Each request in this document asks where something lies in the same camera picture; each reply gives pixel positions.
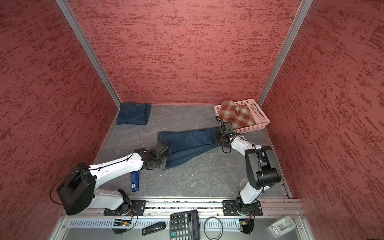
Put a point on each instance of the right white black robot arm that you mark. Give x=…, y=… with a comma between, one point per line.
x=261, y=170

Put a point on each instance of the aluminium corner post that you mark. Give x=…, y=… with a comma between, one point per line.
x=79, y=33
x=290, y=37

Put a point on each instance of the black calculator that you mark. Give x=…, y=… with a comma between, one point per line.
x=185, y=226

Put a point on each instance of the aluminium front rail frame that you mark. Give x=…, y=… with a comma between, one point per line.
x=210, y=211

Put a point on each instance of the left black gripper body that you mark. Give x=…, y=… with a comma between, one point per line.
x=160, y=162

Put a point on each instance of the circuit board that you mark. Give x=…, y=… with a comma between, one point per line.
x=122, y=223
x=246, y=226

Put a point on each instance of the left circuit board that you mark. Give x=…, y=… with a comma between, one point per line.
x=122, y=223

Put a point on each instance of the pink perforated plastic basket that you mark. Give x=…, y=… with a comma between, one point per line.
x=259, y=116

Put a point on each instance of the right aluminium corner post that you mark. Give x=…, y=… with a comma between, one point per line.
x=290, y=37

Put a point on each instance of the right circuit board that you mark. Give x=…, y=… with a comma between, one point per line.
x=246, y=226

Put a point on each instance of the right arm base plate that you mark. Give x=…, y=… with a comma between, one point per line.
x=237, y=208

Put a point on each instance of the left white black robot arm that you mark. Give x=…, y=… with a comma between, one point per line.
x=80, y=190

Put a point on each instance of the left aluminium corner post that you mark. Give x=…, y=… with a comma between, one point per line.
x=79, y=33

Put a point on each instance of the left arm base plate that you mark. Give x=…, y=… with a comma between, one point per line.
x=138, y=207

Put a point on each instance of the red cloth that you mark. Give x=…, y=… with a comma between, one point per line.
x=240, y=116

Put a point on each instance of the dark denim button skirt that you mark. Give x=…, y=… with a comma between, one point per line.
x=133, y=114

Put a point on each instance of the grey white box device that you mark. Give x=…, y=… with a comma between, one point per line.
x=281, y=227

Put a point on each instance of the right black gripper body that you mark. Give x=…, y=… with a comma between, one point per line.
x=219, y=140

